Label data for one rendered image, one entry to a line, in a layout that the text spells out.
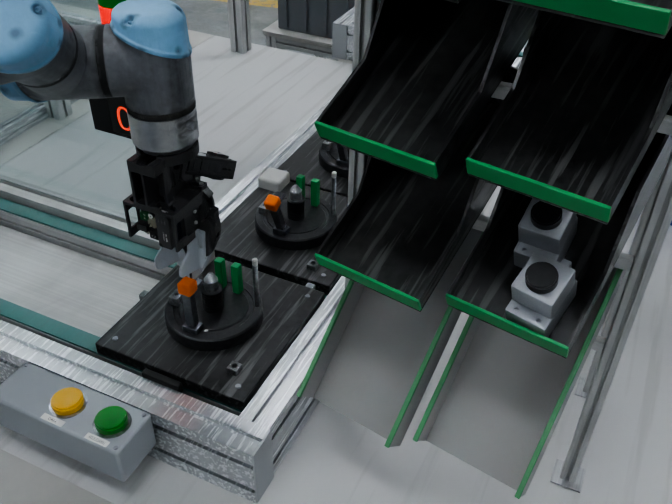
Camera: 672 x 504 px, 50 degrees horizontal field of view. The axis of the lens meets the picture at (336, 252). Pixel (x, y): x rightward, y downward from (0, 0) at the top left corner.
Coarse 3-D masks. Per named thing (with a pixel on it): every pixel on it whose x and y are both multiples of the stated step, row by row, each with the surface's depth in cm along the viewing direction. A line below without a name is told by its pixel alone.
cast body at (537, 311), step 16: (544, 256) 70; (528, 272) 68; (544, 272) 68; (560, 272) 68; (512, 288) 69; (528, 288) 68; (544, 288) 67; (560, 288) 68; (576, 288) 72; (512, 304) 71; (528, 304) 70; (544, 304) 67; (560, 304) 69; (512, 320) 72; (528, 320) 70; (544, 320) 69
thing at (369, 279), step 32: (480, 128) 85; (384, 192) 84; (416, 192) 83; (448, 192) 82; (480, 192) 77; (352, 224) 83; (384, 224) 82; (416, 224) 81; (448, 224) 80; (320, 256) 79; (352, 256) 80; (384, 256) 79; (416, 256) 79; (448, 256) 76; (384, 288) 75; (416, 288) 77
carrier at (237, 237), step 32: (256, 192) 132; (288, 192) 132; (320, 192) 132; (224, 224) 124; (256, 224) 121; (288, 224) 121; (320, 224) 121; (224, 256) 118; (256, 256) 117; (288, 256) 117; (320, 288) 113
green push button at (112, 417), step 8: (104, 408) 92; (112, 408) 92; (120, 408) 92; (96, 416) 91; (104, 416) 91; (112, 416) 91; (120, 416) 91; (96, 424) 90; (104, 424) 90; (112, 424) 90; (120, 424) 90; (104, 432) 89; (112, 432) 90
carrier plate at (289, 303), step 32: (160, 288) 110; (288, 288) 111; (128, 320) 105; (160, 320) 105; (288, 320) 105; (128, 352) 100; (160, 352) 100; (192, 352) 100; (224, 352) 100; (256, 352) 100; (192, 384) 96; (224, 384) 96; (256, 384) 96
